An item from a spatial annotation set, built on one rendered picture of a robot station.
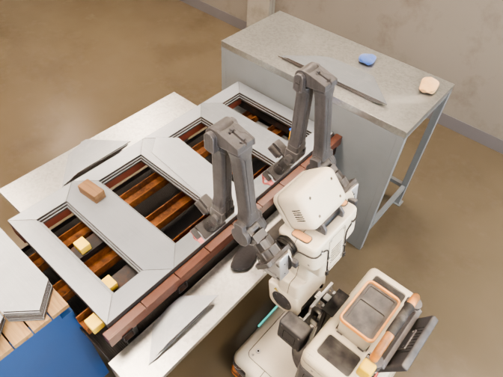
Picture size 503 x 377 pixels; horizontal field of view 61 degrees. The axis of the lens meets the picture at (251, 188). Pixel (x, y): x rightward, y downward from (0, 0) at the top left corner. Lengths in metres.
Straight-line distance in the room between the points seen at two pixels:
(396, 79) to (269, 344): 1.65
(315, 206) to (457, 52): 2.78
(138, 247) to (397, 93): 1.61
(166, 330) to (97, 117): 2.57
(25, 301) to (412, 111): 2.04
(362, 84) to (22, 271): 1.93
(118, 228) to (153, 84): 2.55
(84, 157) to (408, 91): 1.83
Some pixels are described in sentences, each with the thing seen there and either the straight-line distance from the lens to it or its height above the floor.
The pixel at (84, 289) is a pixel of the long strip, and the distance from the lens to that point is 1.88.
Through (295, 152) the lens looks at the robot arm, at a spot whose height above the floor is 1.25.
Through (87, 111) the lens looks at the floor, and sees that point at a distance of 4.15.
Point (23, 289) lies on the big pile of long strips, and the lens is 1.97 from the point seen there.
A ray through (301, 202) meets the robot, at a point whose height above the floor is 1.37.
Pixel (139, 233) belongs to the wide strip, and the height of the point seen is 0.85.
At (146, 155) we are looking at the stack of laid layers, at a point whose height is 0.85.
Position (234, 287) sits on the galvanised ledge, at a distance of 1.98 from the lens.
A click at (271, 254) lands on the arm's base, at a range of 1.44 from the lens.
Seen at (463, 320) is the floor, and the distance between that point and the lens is 3.02.
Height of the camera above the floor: 2.41
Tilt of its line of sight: 48 degrees down
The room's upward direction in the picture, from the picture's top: 3 degrees clockwise
